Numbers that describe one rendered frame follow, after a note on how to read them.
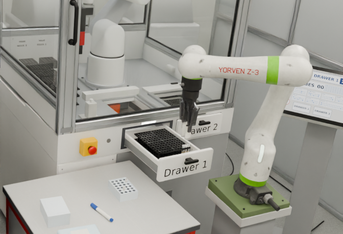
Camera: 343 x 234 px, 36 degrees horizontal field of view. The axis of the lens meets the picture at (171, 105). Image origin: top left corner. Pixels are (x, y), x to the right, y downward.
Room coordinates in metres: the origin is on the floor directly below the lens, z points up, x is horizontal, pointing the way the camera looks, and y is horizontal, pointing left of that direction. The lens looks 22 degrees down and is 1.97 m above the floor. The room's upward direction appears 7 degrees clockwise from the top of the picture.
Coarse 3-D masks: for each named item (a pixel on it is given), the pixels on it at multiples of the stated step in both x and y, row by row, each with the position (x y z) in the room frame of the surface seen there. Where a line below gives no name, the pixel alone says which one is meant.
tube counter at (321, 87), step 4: (320, 84) 2.73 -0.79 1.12; (324, 84) 2.73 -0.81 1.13; (316, 88) 2.72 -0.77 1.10; (320, 88) 2.72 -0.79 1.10; (324, 88) 2.72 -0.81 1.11; (328, 88) 2.71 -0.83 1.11; (332, 88) 2.71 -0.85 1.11; (336, 88) 2.71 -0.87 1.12; (340, 88) 2.70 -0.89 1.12; (332, 92) 2.69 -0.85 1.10; (336, 92) 2.69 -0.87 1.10; (340, 92) 2.69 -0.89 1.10
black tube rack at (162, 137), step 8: (144, 136) 2.27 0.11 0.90; (152, 136) 2.29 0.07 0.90; (160, 136) 2.30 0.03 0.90; (168, 136) 2.31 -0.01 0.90; (144, 144) 2.25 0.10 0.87; (152, 144) 2.20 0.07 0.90; (160, 144) 2.21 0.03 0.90; (168, 144) 2.23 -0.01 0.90; (176, 144) 2.23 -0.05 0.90; (184, 144) 2.24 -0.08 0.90; (152, 152) 2.18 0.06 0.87; (176, 152) 2.21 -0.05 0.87
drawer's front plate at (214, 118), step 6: (210, 114) 2.58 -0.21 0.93; (216, 114) 2.60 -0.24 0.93; (222, 114) 2.62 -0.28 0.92; (180, 120) 2.46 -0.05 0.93; (198, 120) 2.52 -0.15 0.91; (204, 120) 2.55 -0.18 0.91; (210, 120) 2.57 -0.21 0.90; (216, 120) 2.60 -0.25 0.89; (180, 126) 2.46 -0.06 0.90; (192, 126) 2.50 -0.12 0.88; (198, 126) 2.53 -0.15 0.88; (204, 126) 2.55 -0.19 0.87; (180, 132) 2.46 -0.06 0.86; (192, 132) 2.51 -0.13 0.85; (198, 132) 2.53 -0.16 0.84; (204, 132) 2.55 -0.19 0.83; (210, 132) 2.58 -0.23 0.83; (216, 132) 2.61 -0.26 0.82
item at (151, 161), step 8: (144, 128) 2.38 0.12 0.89; (152, 128) 2.39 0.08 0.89; (160, 128) 2.42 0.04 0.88; (168, 128) 2.42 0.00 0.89; (128, 136) 2.26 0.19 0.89; (136, 136) 2.34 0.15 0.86; (176, 136) 2.36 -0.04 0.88; (128, 144) 2.25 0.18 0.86; (136, 144) 2.20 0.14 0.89; (192, 144) 2.27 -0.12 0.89; (136, 152) 2.19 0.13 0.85; (144, 152) 2.14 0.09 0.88; (144, 160) 2.13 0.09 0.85; (152, 160) 2.09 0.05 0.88; (152, 168) 2.08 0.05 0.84
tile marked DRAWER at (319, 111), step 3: (315, 108) 2.65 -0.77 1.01; (318, 108) 2.64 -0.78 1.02; (321, 108) 2.64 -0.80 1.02; (324, 108) 2.64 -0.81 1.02; (315, 111) 2.63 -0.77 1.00; (318, 111) 2.63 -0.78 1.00; (321, 111) 2.63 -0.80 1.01; (324, 111) 2.63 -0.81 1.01; (327, 111) 2.63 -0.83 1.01; (330, 111) 2.62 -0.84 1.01; (315, 114) 2.62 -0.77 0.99; (318, 114) 2.62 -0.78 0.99; (321, 114) 2.62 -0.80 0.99; (324, 114) 2.62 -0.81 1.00; (327, 114) 2.61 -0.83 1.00; (330, 114) 2.61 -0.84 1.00; (327, 117) 2.60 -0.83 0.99; (330, 117) 2.60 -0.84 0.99
